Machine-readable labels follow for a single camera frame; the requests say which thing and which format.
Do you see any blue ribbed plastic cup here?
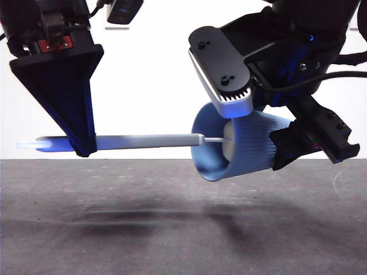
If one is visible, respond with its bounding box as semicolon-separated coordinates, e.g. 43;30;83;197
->
191;103;291;182

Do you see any grey-handled sponge cup brush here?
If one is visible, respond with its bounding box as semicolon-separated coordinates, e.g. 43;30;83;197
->
15;121;236;161

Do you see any black cable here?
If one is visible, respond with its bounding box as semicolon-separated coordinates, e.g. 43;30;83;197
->
337;52;367;68
266;70;367;94
87;0;112;17

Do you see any pale grey right wrist camera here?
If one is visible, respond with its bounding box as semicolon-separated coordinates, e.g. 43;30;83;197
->
188;25;255;120

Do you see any pale grey wrist camera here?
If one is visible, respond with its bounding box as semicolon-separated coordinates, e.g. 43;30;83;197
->
188;25;255;120
106;0;144;25

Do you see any pale grey left wrist camera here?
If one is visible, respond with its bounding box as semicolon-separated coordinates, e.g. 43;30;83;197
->
106;0;144;25

